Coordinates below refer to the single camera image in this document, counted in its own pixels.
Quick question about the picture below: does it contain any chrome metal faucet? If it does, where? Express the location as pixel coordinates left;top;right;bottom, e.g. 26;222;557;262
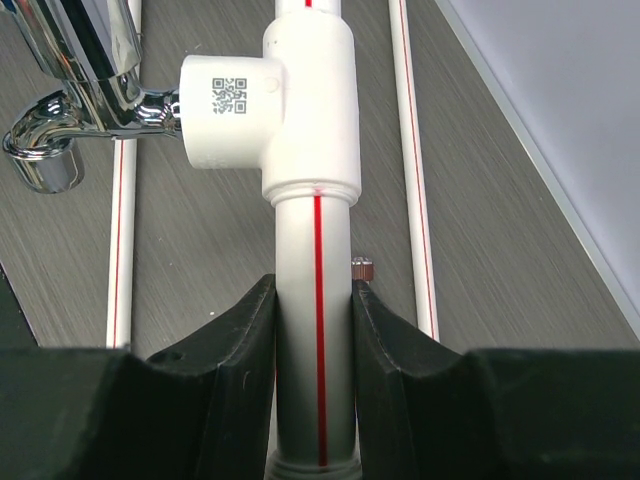
1;1;181;194

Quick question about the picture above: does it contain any brown plastic faucet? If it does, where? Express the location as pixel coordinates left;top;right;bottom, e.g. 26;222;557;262
351;256;375;283

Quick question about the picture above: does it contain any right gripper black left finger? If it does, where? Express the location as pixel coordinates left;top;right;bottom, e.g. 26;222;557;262
1;274;276;479

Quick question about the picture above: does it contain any white PVC pipe frame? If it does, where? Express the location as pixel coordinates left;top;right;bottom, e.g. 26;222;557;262
104;0;441;480

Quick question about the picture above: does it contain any aluminium corner profile right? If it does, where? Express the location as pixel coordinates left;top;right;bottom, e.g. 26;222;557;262
440;1;639;328

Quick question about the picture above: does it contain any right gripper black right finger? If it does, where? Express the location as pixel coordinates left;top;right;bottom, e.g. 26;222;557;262
352;281;639;479

